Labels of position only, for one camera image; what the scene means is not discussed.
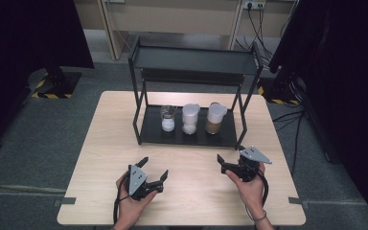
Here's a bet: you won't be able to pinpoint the black curtain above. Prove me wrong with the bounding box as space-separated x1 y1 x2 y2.
0 0 95 152
267 0 368 229

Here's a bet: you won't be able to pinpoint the right hand-held gripper cable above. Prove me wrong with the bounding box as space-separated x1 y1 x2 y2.
252 167 270 209

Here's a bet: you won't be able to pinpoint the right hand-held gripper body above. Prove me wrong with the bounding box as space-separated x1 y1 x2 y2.
233 146 273 183

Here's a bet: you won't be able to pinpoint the white-lid jar of brown powder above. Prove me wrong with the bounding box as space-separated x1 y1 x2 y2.
204 102 228 135

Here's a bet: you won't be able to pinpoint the black metal two-tier rack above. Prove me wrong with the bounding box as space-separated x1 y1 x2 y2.
127 35 265 151

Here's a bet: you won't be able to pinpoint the hand-held gripper cable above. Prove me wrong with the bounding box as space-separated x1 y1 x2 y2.
112 173 130 225
252 167 270 209

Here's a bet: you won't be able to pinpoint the glass shaker jar silver lid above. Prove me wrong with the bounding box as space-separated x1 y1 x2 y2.
159 104 177 132

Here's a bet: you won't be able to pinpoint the black hanging cables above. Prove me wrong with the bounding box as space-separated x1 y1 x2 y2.
236 3 274 68

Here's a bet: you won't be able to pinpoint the white power strip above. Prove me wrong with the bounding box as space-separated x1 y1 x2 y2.
242 0 266 10

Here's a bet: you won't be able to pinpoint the black floor cables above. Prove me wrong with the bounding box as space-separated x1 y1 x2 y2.
272 109 307 176

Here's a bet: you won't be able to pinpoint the left hand-held gripper cable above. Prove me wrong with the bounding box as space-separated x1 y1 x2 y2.
112 173 130 225

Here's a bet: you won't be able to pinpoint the black stand base with cables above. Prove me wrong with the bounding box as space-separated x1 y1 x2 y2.
257 68 305 106

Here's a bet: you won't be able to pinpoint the person's right hand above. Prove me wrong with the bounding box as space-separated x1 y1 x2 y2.
224 163 267 214

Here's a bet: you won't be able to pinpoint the person's left hand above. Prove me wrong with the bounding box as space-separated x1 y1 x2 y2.
112 173 158 228

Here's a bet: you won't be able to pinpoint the thin wrist bracelet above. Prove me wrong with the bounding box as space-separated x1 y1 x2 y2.
244 207 268 223

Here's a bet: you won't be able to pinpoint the black stand base striped tape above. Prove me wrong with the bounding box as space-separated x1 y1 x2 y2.
28 66 82 100

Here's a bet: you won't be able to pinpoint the white-lid jar of white powder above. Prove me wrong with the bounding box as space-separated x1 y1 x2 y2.
181 103 201 135

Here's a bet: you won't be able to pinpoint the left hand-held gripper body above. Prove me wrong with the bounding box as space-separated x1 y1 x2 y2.
127 164 157 201

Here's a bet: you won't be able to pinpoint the grey tape strip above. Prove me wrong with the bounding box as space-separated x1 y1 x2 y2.
287 196 311 209
53 196 77 207

